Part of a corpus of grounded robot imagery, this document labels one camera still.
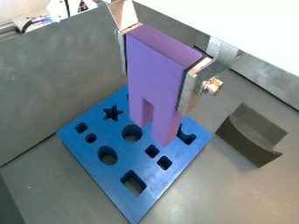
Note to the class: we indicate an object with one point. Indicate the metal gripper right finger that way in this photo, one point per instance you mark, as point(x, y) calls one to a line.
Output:
point(202, 78)

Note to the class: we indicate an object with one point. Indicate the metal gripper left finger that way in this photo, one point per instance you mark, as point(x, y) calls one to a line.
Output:
point(124, 13)

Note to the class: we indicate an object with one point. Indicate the purple double-square block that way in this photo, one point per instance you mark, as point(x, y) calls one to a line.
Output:
point(158, 62)

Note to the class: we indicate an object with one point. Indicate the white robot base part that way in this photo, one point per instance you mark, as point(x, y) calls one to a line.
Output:
point(66, 8)

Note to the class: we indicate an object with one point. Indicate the dark grey curved holder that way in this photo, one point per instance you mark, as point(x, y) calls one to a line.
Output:
point(253, 135)

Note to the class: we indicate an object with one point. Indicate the blue shape-sorter board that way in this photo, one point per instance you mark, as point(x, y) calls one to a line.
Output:
point(133, 168)

